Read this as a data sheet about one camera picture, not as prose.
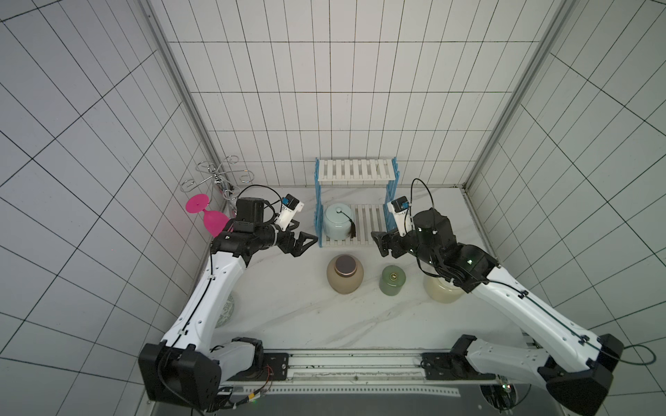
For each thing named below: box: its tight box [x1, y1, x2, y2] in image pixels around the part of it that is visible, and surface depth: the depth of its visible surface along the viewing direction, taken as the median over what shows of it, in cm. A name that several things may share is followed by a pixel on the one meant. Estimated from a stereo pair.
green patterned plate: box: [215, 292, 235, 329], surface depth 84 cm
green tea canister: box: [378, 265, 407, 297], surface depth 85 cm
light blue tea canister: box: [322, 202, 353, 241], surface depth 95 cm
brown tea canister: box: [326, 253, 365, 295], surface depth 81 cm
